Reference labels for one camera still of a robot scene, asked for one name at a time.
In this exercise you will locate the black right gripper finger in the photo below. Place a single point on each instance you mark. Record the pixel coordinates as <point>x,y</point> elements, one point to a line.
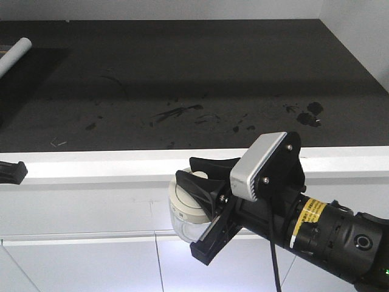
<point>205,192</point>
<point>215,169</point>

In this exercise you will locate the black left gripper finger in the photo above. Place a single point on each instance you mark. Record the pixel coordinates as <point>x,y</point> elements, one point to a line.
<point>12,173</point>

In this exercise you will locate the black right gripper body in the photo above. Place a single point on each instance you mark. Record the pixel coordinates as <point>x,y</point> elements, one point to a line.
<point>279,188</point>

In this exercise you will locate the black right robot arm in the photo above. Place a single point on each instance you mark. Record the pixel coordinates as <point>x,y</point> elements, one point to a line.
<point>351,246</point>

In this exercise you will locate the white rolled paper tube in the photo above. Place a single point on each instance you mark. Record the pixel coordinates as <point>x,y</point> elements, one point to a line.
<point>11,54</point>

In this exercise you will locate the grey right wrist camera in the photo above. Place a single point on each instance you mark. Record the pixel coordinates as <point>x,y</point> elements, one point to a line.
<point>242,175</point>

